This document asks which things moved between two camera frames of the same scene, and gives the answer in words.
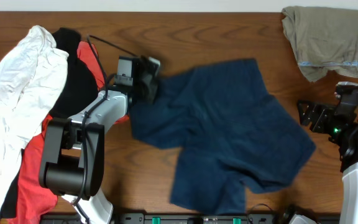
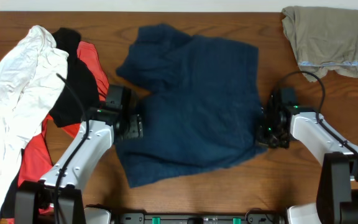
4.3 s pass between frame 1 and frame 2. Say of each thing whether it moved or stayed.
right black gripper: moved
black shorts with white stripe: stayed
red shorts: stayed
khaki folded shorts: stayed
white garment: stayed
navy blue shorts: moved
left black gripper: moved
